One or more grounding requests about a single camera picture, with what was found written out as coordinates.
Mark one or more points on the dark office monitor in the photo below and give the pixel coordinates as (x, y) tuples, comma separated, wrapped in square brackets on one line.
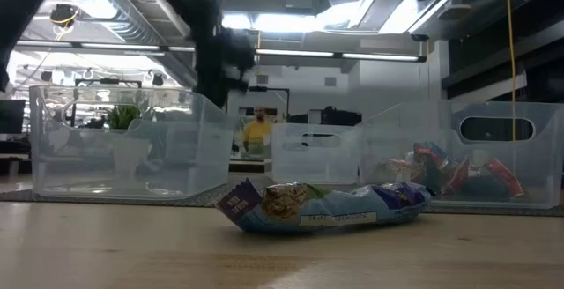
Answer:
[(341, 117)]

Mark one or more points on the large clear plastic bin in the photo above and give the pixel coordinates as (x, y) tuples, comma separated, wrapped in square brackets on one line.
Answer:
[(132, 165), (484, 148)]

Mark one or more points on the silver spiral air duct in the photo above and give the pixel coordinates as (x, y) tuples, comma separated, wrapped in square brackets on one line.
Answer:
[(128, 20)]

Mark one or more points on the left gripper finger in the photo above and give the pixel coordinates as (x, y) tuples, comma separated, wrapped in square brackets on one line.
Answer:
[(216, 93), (240, 85)]

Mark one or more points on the white plant pot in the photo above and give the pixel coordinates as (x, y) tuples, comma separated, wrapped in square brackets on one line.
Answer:
[(131, 154)]

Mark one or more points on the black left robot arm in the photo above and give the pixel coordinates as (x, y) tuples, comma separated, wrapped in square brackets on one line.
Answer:
[(22, 11)]

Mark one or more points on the small clear plastic bin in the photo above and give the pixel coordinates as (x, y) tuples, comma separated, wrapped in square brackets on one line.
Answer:
[(317, 161)]

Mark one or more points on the black metal frame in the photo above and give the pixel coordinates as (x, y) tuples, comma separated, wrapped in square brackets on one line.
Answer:
[(273, 89)]

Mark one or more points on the green potted plant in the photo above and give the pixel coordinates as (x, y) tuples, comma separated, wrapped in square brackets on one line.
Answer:
[(123, 117)]

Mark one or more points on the long linear ceiling light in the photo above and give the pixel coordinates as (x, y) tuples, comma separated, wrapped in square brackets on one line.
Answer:
[(335, 54)]

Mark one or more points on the person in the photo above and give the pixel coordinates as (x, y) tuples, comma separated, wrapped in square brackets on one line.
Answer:
[(258, 132)]

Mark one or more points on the black computer monitor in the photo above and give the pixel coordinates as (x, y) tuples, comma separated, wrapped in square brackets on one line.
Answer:
[(11, 117)]

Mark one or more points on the blue purple granola bar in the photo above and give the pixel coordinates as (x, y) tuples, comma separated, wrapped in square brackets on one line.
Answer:
[(335, 212)]

